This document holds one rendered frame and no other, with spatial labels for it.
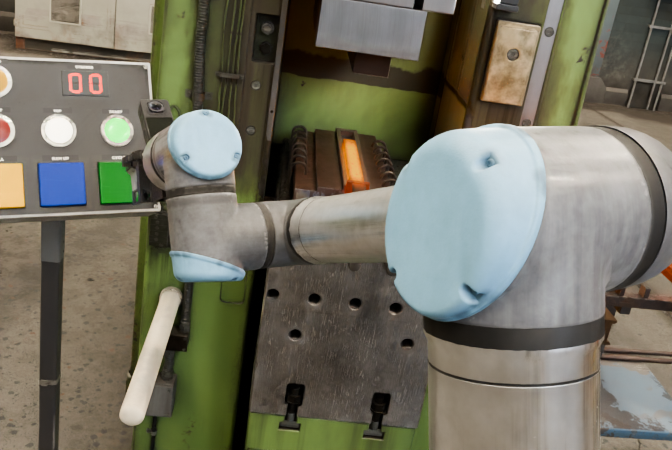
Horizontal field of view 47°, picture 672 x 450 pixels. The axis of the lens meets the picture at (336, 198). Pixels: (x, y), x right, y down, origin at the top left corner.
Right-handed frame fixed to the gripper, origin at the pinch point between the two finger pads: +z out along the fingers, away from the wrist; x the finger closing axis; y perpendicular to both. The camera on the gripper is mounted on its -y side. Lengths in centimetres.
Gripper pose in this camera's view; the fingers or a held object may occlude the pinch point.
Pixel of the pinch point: (139, 167)
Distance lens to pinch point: 132.3
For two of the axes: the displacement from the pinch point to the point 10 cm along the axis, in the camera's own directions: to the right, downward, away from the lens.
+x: 8.8, -0.4, 4.7
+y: 0.9, 9.9, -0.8
